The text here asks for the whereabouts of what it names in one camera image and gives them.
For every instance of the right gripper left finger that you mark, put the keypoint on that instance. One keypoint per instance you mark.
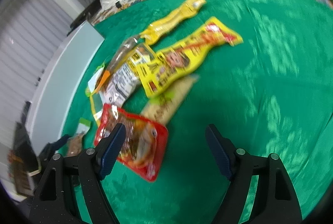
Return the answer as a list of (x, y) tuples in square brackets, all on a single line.
[(55, 201)]

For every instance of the small brown snack packet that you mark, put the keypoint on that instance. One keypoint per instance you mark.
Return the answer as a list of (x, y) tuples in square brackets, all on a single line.
[(74, 144)]

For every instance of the small green snack packet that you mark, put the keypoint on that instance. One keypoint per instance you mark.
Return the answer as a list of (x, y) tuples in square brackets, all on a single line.
[(92, 83)]

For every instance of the red fish snack packet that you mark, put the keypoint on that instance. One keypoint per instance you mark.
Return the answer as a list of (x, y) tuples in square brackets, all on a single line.
[(145, 141)]

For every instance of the clear orange snack pouch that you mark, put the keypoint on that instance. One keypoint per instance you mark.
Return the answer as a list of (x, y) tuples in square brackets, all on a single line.
[(120, 77)]

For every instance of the beige noodle packet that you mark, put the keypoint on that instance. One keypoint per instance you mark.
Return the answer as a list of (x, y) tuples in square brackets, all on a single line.
[(162, 108)]

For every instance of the yellow red snack packet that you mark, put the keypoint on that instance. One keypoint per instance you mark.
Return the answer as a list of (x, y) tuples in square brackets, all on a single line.
[(184, 57)]

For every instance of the plain yellow snack packet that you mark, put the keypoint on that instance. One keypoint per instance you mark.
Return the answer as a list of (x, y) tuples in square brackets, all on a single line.
[(161, 27)]

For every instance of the green brocade bedspread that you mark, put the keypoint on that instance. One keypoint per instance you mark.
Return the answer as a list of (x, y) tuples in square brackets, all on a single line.
[(272, 93)]

